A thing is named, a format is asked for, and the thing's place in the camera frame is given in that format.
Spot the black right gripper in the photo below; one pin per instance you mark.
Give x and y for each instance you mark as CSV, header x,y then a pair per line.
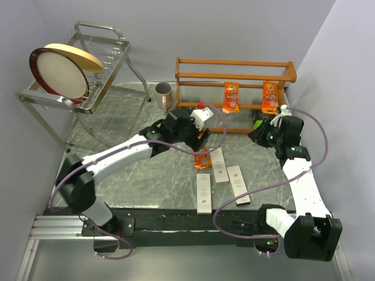
x,y
258,134

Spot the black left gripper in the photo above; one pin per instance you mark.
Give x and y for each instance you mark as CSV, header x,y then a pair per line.
x,y
196,143

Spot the black green razor box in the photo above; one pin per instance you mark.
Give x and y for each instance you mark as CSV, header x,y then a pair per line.
x,y
257,123

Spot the orange razor pack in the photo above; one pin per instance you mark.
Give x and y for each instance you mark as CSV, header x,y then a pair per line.
x,y
231,98
202,161
269,97

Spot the white box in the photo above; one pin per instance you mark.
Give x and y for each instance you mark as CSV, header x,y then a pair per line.
x,y
219,166
238,185
204,194

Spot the orange wooden shelf rack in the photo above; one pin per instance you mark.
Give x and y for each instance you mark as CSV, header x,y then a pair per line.
x,y
246,90

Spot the steel dish rack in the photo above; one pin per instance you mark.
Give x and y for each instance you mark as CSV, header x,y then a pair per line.
x,y
109,45

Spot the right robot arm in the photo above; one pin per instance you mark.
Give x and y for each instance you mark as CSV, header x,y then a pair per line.
x,y
312,234

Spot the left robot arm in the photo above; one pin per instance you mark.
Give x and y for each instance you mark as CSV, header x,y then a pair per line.
x,y
78,177

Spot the pink mug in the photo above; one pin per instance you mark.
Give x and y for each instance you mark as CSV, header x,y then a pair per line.
x,y
164,97

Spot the tan wooden plate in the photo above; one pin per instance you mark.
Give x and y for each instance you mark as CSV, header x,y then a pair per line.
x,y
85,60

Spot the red rimmed white plate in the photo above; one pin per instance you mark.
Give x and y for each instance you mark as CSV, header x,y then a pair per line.
x,y
59,75

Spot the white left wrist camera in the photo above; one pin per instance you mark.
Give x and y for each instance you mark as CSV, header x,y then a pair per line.
x,y
200,115

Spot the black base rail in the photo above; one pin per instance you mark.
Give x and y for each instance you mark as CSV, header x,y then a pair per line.
x,y
163,227

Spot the aluminium frame rail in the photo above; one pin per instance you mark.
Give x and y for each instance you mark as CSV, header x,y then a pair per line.
x,y
52,227

